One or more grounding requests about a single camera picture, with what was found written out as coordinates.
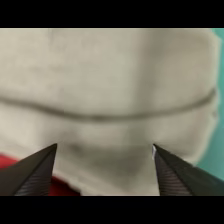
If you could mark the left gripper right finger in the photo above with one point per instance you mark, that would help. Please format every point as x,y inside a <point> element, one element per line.
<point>176,176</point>

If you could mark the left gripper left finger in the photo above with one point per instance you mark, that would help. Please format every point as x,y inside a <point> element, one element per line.
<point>33,176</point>

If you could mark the brown T-shirt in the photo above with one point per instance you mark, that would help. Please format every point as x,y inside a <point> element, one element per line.
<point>110,80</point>

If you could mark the red garment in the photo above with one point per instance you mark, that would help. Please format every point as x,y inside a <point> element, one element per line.
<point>64,187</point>

